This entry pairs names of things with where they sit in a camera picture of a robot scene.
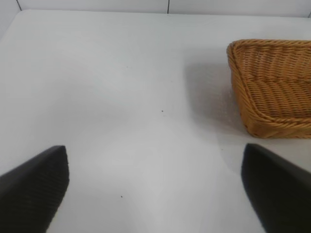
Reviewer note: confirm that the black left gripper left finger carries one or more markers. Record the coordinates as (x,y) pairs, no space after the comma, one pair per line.
(31,194)

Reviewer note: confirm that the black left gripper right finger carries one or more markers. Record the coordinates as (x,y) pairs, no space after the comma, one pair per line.
(281,194)

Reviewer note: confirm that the brown woven wicker basket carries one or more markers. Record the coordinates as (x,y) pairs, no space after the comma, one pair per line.
(274,92)

